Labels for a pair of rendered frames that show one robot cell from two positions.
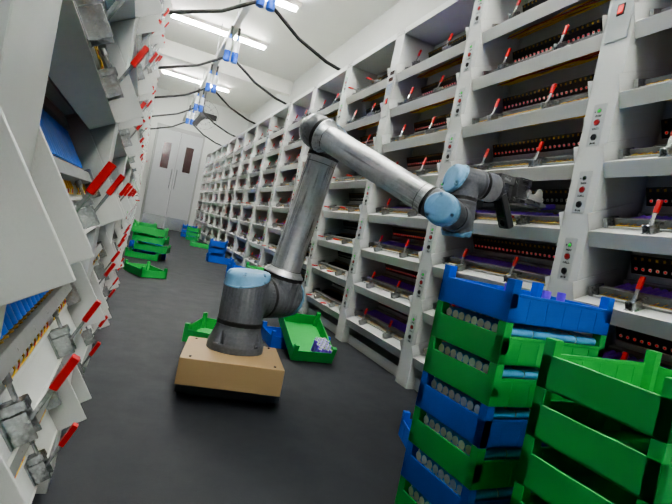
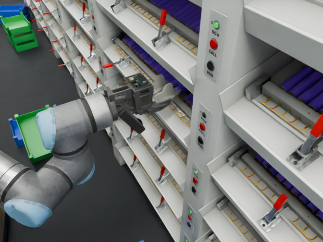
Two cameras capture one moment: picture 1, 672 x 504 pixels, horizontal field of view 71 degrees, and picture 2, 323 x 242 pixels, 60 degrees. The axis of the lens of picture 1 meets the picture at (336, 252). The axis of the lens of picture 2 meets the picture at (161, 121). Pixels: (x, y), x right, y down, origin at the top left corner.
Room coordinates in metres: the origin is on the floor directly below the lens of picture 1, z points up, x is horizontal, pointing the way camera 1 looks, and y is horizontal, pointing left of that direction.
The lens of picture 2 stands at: (0.93, -0.52, 1.27)
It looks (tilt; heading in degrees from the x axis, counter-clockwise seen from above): 42 degrees down; 353
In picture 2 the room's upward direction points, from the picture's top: straight up
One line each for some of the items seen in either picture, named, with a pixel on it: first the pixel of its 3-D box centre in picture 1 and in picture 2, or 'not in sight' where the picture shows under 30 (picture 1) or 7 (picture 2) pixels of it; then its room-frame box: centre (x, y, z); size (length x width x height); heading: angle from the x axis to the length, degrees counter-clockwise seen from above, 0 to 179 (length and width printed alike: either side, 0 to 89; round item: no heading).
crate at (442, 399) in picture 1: (501, 406); not in sight; (1.01, -0.42, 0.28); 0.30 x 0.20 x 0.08; 117
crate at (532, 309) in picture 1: (524, 299); not in sight; (1.01, -0.42, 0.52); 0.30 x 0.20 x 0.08; 117
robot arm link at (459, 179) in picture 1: (466, 182); (65, 124); (1.45, -0.35, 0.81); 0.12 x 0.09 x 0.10; 113
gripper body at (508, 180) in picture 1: (509, 190); (129, 98); (1.51, -0.50, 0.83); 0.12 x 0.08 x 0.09; 113
